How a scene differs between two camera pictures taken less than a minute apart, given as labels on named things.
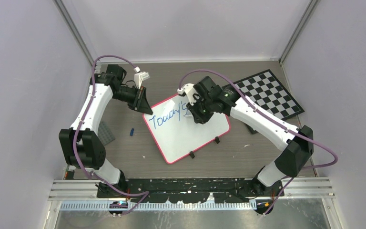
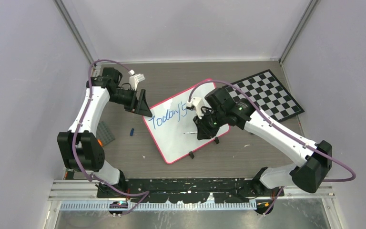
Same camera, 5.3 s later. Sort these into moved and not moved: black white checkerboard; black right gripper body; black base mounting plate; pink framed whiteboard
Moved: black right gripper body
Not moved: black base mounting plate; pink framed whiteboard; black white checkerboard
